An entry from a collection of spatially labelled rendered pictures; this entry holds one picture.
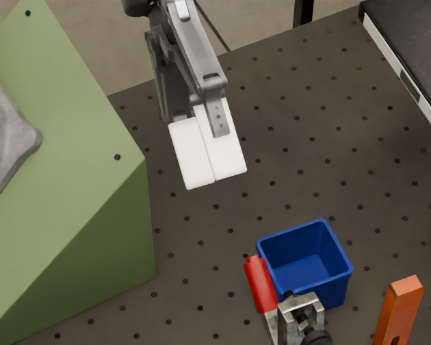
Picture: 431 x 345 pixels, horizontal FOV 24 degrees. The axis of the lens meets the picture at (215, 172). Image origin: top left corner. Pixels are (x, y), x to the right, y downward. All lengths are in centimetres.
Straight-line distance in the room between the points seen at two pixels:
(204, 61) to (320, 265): 67
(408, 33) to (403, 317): 51
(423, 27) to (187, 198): 46
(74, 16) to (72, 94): 150
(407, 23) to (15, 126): 55
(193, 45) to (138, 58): 184
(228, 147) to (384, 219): 70
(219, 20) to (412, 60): 154
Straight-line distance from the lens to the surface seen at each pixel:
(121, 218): 132
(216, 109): 88
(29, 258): 135
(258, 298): 97
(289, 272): 148
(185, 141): 102
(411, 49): 133
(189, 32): 89
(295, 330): 89
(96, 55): 274
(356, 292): 148
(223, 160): 88
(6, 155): 139
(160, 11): 94
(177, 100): 101
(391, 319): 93
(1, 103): 142
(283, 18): 282
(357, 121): 167
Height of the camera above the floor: 197
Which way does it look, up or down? 53 degrees down
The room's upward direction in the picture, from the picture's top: straight up
